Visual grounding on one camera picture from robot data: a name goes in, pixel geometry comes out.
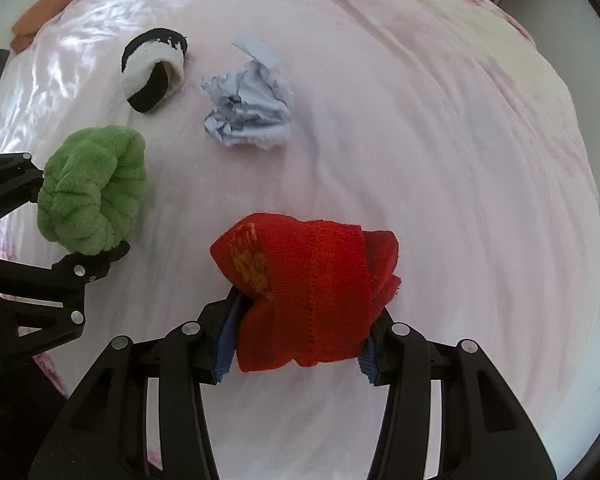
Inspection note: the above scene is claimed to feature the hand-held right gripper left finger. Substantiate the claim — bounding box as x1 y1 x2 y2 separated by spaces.
27 287 245 480

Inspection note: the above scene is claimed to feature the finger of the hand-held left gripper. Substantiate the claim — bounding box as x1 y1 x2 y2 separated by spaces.
0 240 132 376
0 152 46 222

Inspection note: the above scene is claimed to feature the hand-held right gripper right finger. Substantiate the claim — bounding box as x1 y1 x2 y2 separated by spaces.
357 307 561 480

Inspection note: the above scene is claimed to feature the green fluffy sock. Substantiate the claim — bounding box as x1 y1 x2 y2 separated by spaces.
36 126 147 255

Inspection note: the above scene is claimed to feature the red sock gold print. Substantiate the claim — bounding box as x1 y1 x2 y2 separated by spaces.
210 212 403 373

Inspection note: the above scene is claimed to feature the white sock black cuff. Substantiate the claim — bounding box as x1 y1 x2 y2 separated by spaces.
120 26 188 113

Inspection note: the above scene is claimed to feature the orange cloth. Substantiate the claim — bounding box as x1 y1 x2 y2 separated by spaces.
11 0 131 53

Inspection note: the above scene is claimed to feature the pink floral blanket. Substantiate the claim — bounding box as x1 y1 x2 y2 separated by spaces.
0 0 600 480

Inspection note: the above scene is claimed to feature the crumpled pale blue paper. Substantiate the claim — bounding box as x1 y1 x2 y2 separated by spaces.
200 35 295 150

